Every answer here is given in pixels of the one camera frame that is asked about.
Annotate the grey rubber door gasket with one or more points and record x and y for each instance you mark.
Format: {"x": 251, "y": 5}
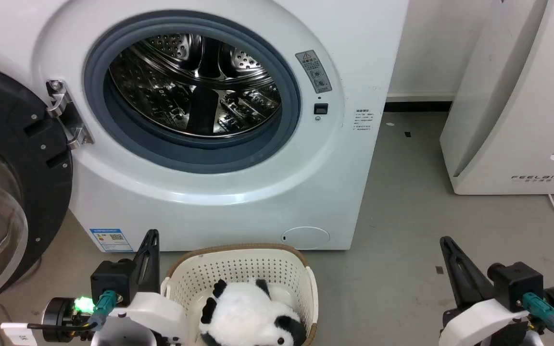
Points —
{"x": 185, "y": 156}

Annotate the stainless steel washing machine drum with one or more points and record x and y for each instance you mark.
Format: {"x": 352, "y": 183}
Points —
{"x": 161, "y": 96}

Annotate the metal door hinge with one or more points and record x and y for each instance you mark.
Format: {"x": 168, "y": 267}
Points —
{"x": 72, "y": 126}

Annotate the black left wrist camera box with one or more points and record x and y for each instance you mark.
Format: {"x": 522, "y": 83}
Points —
{"x": 113, "y": 279}

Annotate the white air purifier appliance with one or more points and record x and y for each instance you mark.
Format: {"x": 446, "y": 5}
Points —
{"x": 508, "y": 120}

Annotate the oval drain filter cover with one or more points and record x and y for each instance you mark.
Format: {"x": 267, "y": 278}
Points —
{"x": 306, "y": 238}

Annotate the white perforated laundry basket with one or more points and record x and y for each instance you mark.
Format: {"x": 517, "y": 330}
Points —
{"x": 238, "y": 266}

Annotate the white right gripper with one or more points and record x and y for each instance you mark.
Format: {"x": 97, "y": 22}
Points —
{"x": 484, "y": 324}

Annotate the grey warning sticker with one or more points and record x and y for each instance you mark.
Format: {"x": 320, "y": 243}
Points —
{"x": 314, "y": 72}

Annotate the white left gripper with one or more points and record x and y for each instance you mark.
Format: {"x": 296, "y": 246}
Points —
{"x": 152, "y": 317}

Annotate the white front-load washing machine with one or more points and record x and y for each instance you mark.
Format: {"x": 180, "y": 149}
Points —
{"x": 258, "y": 206}

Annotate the panda plush toy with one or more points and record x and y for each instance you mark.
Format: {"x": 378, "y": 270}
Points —
{"x": 243, "y": 312}

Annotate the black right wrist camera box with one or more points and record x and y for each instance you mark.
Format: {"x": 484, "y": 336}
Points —
{"x": 515, "y": 283}

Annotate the blue energy label sticker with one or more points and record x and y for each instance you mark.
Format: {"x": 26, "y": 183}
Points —
{"x": 111, "y": 240}

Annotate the washing machine door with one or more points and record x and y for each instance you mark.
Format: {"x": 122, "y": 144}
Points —
{"x": 46, "y": 187}

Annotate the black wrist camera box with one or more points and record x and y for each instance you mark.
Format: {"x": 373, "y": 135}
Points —
{"x": 113, "y": 279}
{"x": 515, "y": 283}

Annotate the black door latch slot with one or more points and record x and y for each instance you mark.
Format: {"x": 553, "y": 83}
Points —
{"x": 321, "y": 108}

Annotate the small printed text sticker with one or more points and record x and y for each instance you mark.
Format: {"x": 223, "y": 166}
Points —
{"x": 363, "y": 120}

